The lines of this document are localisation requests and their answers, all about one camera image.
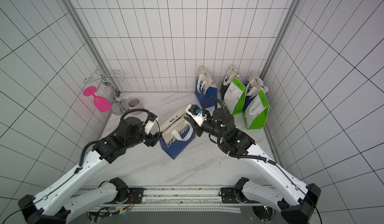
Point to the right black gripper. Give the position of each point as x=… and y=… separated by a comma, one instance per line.
x=192, y=122

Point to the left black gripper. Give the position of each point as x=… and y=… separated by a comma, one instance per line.
x=152, y=140

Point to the blue Cheerful bag front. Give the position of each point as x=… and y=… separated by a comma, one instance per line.
x=177, y=133

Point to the blue cheerful bag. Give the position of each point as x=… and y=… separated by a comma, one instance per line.
x=177, y=133
x=205, y=86

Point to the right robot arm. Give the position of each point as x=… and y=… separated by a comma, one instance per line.
x=293, y=198

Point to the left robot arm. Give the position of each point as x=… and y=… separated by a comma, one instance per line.
x=56, y=204

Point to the green white bag left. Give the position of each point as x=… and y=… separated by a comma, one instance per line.
x=234, y=97

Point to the green white bag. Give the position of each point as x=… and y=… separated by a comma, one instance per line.
x=234, y=97
x=256, y=114

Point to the green white bag right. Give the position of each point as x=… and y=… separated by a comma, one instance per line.
x=256, y=114

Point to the dark bag behind left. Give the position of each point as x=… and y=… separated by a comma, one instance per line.
x=231, y=74

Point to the dark blue bag behind right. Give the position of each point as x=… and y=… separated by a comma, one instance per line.
x=253, y=86

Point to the mauve ceramic mug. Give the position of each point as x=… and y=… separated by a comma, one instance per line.
x=135, y=103

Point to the chrome glass holder stand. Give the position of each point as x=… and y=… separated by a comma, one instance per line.
x=119, y=106

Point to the pink plastic wine glass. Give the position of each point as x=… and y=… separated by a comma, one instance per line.
x=101, y=103

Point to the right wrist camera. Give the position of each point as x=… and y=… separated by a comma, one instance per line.
x=195, y=113

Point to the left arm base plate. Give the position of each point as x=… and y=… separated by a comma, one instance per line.
x=135, y=195

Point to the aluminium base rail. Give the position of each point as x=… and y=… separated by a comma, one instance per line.
x=203, y=196

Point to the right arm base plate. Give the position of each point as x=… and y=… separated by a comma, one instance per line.
x=232, y=196

